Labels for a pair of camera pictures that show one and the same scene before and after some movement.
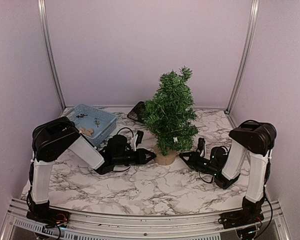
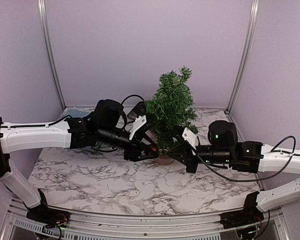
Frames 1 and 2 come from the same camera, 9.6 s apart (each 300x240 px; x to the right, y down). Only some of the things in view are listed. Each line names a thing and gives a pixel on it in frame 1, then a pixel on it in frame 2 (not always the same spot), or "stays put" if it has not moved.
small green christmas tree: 172,115 stays put
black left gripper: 141,159 -> 136,147
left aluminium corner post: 42,12 stays put
